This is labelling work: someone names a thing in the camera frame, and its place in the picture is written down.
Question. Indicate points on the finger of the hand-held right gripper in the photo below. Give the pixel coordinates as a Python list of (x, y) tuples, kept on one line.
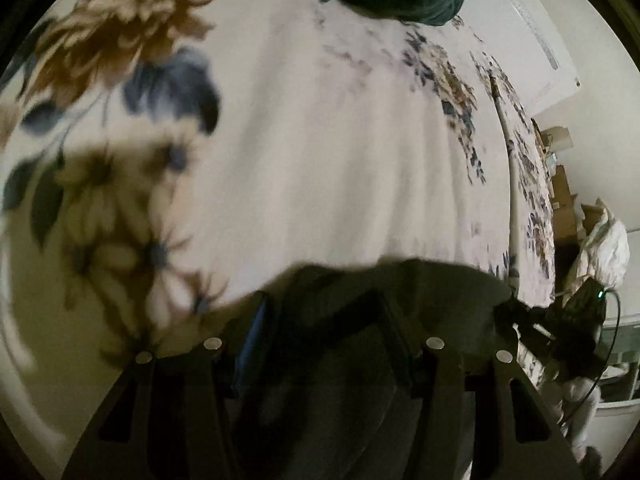
[(522, 317)]

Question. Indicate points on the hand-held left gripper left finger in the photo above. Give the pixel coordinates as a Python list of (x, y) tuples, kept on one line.
[(255, 340)]

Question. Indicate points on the dark garment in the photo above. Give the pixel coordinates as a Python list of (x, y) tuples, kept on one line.
[(340, 385)]

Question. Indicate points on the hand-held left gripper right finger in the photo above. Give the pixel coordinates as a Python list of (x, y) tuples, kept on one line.
[(400, 345)]

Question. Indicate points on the white plastic bag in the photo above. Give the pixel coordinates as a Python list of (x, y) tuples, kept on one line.
[(605, 250)]

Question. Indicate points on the floral bed sheet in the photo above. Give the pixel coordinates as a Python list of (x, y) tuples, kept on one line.
[(325, 160)]

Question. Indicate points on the cardboard box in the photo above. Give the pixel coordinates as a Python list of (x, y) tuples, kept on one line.
[(562, 195)]

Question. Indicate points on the person's right forearm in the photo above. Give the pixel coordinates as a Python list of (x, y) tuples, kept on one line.
[(575, 405)]

